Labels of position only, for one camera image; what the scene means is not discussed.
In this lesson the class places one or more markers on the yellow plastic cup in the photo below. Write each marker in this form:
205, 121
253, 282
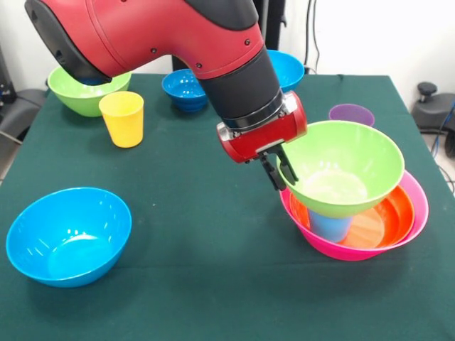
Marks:
122, 120

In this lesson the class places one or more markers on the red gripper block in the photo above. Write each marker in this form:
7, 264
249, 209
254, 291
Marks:
266, 135

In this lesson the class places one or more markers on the large pink plastic bowl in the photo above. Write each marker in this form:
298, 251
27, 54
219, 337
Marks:
341, 253

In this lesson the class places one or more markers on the light blue plastic bowl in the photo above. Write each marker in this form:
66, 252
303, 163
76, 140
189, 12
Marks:
67, 241
289, 71

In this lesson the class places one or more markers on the orange plastic bowl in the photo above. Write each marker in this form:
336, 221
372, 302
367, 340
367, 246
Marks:
391, 223

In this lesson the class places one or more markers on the black equipment with knob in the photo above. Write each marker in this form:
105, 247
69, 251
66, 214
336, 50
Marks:
433, 110

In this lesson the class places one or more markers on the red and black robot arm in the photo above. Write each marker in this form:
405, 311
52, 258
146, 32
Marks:
160, 32

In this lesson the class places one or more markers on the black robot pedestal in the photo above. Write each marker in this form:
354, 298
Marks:
275, 25

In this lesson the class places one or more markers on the black device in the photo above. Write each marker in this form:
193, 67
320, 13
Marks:
4, 85

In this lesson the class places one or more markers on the dark green tablecloth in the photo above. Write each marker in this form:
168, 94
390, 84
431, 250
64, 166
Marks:
213, 231

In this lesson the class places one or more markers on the purple plastic cup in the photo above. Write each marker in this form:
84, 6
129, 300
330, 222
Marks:
350, 112

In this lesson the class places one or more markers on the green plastic bowl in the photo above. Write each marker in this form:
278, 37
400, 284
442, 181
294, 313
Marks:
341, 152
71, 96

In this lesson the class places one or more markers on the grey chair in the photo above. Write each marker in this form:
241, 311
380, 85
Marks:
17, 113

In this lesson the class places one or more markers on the small dark blue bowl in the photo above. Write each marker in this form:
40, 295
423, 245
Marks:
181, 89

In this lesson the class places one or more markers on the light blue plastic cup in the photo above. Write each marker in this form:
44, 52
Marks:
330, 229

